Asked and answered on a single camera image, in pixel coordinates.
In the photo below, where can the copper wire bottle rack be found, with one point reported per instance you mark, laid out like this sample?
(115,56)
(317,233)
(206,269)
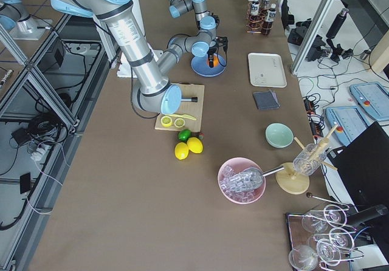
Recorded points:
(260,16)

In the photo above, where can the wine glass rack tray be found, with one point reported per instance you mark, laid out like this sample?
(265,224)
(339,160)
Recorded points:
(321,239)

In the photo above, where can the cream rabbit tray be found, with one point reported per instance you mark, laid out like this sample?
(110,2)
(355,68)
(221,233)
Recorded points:
(266,70)

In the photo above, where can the lemon half lower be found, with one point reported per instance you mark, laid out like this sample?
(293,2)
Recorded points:
(166,121)

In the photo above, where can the green ceramic bowl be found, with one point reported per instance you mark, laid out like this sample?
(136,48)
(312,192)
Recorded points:
(279,135)

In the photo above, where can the wooden cutting board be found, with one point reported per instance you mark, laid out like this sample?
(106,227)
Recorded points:
(194,109)

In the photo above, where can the tea bottle right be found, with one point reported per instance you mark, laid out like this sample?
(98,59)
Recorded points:
(254,16)

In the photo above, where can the yellow lemon lower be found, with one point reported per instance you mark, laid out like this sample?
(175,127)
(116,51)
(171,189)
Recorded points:
(181,151)

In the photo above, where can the yellow plastic knife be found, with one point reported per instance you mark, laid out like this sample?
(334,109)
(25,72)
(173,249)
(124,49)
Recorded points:
(186,116)

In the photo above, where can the orange mandarin fruit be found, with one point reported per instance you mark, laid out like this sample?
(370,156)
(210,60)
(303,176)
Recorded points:
(215,60)

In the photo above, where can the blue teach pendant near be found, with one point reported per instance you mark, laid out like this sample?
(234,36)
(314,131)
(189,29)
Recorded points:
(351,122)

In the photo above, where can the yellow lemon upper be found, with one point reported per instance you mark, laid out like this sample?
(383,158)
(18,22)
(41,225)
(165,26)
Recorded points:
(195,145)

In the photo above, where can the grey folded cloth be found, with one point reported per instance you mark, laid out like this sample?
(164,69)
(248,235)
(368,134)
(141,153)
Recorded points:
(266,100)

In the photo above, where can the lemon slice upper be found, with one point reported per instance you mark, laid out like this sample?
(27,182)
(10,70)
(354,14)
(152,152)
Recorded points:
(179,122)

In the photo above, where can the steel muddler black tip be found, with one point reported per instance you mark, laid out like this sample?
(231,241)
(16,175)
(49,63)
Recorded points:
(190,99)

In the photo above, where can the blue teach pendant far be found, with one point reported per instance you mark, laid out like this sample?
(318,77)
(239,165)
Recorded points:
(373,98)

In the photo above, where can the green lime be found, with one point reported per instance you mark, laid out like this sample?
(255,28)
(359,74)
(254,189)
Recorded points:
(184,135)

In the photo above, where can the pink bowl of ice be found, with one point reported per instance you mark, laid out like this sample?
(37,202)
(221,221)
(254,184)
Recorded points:
(228,179)

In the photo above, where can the tea bottle front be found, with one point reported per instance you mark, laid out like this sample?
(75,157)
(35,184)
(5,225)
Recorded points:
(268,20)

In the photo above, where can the glass cup on stand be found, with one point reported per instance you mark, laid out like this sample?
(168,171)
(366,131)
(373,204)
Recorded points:
(309,159)

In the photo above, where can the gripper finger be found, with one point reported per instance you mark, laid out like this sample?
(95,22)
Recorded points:
(210,62)

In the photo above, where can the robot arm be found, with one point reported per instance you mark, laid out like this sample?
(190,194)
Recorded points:
(154,91)
(178,8)

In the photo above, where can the blue round plate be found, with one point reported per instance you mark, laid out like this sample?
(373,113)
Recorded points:
(199,66)

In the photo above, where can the yellow lemon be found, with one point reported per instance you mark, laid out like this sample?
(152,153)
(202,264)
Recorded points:
(195,145)
(181,151)

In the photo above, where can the metal ice scoop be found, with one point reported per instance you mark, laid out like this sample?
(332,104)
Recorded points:
(252,178)

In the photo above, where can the blue teach pendant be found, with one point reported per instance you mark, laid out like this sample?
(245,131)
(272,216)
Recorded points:
(351,122)
(373,98)

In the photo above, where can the wooden cup stand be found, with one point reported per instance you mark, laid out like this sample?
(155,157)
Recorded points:
(293,182)

